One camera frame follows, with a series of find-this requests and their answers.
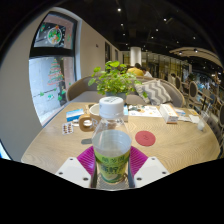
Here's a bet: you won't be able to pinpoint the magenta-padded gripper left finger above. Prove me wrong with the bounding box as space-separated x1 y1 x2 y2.
54 145 98 190

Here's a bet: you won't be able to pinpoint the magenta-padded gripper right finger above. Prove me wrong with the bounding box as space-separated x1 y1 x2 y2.
127 145 171 189

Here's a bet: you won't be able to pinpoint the clear bottle with green label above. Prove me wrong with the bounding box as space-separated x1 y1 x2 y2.
91 96 133 185

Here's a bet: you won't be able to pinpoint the flat round red coaster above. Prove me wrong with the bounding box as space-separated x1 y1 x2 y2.
134 130 157 147

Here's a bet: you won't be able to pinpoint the pill blister pack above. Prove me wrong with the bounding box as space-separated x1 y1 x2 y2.
61 122 75 136

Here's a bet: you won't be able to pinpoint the flat blue white packet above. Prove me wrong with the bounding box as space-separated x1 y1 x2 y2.
65 108 85 123

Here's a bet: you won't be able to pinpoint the tan mug with white inside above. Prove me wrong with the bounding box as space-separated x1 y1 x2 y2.
78 103 102 132

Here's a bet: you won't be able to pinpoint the open white booklet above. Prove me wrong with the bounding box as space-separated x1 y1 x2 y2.
128 104 163 118

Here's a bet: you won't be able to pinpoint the white and orange box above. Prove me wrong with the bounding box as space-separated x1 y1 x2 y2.
159 103 180 125

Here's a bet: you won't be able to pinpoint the small blue white upright box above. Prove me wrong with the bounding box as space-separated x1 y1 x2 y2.
123 105 130 123

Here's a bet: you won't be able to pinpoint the white paper leaflet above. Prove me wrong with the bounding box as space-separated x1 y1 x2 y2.
177 114 194 123

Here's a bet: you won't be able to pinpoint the small blue white pack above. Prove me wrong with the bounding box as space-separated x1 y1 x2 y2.
175 108 187 117

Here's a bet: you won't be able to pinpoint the white napkin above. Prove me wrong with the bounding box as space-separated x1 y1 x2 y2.
188 114 201 125

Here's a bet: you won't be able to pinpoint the grey white chevron cushion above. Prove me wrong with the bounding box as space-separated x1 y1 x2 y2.
133 79 173 106

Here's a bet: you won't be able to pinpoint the curved grey sofa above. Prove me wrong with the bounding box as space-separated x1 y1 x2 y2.
65 75 186 108

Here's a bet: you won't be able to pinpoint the window with festive decals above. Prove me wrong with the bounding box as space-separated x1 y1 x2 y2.
28 11 78 126

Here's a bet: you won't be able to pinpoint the group of round-backed chairs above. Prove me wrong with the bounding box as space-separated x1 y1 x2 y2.
168 71 224 114

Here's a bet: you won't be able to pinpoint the green potted plant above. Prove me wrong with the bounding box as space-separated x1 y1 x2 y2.
87 60 148 101

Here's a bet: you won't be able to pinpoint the person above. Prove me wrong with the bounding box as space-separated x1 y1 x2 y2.
139 66 154 78
126 62 145 77

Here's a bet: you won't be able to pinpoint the white round pillar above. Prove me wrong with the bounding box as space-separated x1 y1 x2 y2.
129 46 142 67

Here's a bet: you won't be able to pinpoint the ceiling spot lights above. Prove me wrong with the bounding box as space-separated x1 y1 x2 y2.
116 8 198 44

